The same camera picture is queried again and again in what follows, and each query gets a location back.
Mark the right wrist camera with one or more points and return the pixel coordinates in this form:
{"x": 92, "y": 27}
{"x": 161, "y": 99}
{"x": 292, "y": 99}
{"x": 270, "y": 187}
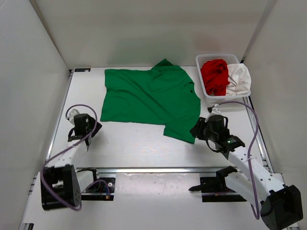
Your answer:
{"x": 214, "y": 110}

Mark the dark table label sticker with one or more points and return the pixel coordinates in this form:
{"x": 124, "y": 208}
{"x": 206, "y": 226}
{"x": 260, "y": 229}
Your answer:
{"x": 82, "y": 70}

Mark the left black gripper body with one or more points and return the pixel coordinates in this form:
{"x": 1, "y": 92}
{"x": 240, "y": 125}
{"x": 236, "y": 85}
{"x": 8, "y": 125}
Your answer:
{"x": 92, "y": 123}

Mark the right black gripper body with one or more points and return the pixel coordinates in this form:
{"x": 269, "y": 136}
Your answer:
{"x": 209, "y": 135}

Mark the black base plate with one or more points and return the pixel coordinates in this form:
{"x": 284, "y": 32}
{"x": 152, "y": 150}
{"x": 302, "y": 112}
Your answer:
{"x": 101, "y": 191}
{"x": 215, "y": 194}

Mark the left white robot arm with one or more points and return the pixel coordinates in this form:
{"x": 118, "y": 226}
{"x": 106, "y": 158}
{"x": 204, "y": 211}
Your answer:
{"x": 62, "y": 177}

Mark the white t shirt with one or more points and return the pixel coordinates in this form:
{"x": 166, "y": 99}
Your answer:
{"x": 239, "y": 80}

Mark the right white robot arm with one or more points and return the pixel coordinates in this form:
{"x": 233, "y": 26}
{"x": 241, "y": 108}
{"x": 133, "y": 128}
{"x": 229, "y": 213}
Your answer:
{"x": 277, "y": 204}

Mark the green t shirt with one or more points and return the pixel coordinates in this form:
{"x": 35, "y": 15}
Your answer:
{"x": 164, "y": 95}

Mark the white plastic basket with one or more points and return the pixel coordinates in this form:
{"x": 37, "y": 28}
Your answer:
{"x": 229, "y": 59}

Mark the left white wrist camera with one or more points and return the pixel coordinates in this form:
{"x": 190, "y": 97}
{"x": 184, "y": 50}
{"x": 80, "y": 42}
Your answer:
{"x": 71, "y": 115}

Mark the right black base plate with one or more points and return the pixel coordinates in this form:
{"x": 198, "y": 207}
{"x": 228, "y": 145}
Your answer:
{"x": 215, "y": 194}

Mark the red t shirt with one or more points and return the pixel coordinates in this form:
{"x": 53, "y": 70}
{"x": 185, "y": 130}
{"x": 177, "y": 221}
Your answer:
{"x": 215, "y": 77}

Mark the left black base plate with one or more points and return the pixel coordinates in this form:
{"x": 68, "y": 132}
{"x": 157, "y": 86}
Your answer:
{"x": 101, "y": 191}

